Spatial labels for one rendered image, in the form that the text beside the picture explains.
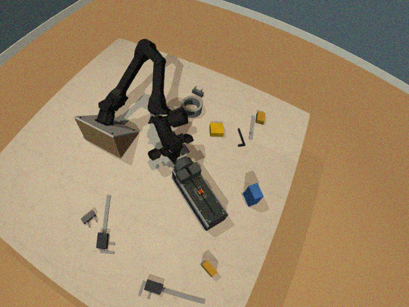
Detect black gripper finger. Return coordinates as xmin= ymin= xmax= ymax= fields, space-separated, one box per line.
xmin=174 ymin=147 xmax=183 ymax=157
xmin=162 ymin=152 xmax=176 ymax=164

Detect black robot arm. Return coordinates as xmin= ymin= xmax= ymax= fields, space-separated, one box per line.
xmin=95 ymin=39 xmax=189 ymax=152

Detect blue cube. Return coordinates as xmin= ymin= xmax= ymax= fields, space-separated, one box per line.
xmin=243 ymin=183 xmax=264 ymax=207

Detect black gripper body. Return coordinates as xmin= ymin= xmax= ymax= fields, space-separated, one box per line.
xmin=148 ymin=128 xmax=194 ymax=161

